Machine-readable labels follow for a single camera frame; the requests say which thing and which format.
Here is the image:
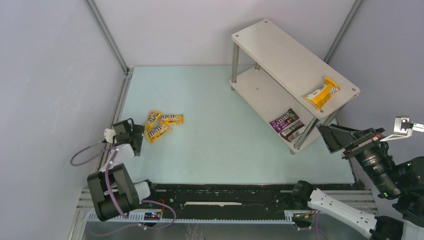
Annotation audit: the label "yellow candy bag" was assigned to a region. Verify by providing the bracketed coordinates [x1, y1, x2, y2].
[146, 125, 173, 143]
[144, 109, 162, 131]
[160, 114, 184, 125]

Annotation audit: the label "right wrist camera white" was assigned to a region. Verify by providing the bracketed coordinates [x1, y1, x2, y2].
[380, 115, 424, 142]

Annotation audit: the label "white two-tier shelf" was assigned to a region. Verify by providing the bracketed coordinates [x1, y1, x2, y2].
[229, 19, 360, 154]

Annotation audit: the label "right corner aluminium profile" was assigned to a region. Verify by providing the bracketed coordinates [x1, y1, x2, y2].
[323, 0, 365, 65]

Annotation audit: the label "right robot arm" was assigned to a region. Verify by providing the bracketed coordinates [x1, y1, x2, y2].
[291, 116, 424, 240]

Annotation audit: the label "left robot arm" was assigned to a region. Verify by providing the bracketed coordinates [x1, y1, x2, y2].
[87, 118, 157, 222]

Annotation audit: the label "corner aluminium profile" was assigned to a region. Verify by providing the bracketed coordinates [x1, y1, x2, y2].
[84, 0, 130, 75]
[323, 0, 365, 65]

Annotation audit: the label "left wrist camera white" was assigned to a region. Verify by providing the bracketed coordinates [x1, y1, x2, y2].
[103, 128, 116, 144]

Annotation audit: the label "small circuit board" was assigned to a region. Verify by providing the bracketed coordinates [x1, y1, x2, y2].
[143, 212, 161, 221]

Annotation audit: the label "brown candy bag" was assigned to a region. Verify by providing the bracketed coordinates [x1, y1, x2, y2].
[280, 120, 306, 143]

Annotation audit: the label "purple candy bag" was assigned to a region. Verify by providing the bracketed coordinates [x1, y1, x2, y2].
[269, 108, 299, 134]

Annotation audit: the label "left corner aluminium profile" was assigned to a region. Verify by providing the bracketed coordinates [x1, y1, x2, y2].
[84, 0, 130, 75]

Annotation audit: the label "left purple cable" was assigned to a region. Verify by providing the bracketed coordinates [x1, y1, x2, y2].
[69, 141, 177, 238]

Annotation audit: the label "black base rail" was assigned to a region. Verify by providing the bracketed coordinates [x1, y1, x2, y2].
[153, 183, 314, 222]

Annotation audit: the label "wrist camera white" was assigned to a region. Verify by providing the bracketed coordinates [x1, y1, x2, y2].
[380, 115, 424, 142]
[103, 128, 116, 144]

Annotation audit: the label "yellow candy bar wrapper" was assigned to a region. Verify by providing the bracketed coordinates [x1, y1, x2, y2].
[304, 76, 340, 110]

